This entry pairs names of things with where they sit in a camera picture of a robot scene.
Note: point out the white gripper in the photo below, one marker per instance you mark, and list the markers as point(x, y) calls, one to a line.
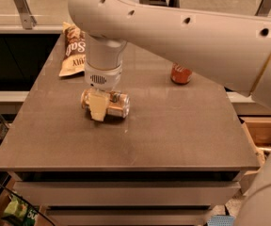
point(105, 79)

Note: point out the gold orange soda can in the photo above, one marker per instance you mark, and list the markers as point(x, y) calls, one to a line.
point(119, 103)

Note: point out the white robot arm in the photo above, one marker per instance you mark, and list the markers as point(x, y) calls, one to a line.
point(232, 50)

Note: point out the red cola can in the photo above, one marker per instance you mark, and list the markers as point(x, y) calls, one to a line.
point(180, 75)

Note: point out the sea salt chips bag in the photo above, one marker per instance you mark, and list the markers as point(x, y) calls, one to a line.
point(75, 50)

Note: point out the grey drawer cabinet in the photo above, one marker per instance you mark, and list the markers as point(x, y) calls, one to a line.
point(180, 152)

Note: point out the green snack bag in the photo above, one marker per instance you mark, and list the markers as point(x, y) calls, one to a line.
point(19, 213)

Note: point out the blue perforated object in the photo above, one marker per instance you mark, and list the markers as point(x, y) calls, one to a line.
point(220, 221)

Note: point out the cardboard box with items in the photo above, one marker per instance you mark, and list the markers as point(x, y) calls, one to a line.
point(258, 131)

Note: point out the left metal glass bracket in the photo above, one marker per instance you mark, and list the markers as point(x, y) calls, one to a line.
point(28, 21)

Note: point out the right metal glass bracket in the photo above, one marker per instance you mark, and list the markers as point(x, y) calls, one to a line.
point(264, 8)

